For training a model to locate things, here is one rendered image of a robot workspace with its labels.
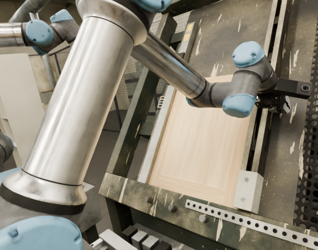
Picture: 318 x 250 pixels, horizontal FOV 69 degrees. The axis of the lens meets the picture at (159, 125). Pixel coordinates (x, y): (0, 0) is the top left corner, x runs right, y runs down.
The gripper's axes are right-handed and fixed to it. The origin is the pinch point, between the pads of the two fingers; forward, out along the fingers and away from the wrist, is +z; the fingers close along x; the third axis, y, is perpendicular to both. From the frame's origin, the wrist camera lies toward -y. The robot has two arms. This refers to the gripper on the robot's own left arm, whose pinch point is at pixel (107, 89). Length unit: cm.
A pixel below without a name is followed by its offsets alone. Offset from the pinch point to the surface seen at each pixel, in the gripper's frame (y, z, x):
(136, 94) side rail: 21.1, 19.9, 16.2
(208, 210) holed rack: -20, 41, -49
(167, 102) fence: 18.6, 24.0, -8.8
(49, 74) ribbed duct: 151, 40, 529
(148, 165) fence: -12.5, 36.9, -12.0
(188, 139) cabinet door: 4.4, 33.9, -27.5
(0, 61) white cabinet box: 50, -39, 356
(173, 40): 66, 11, 14
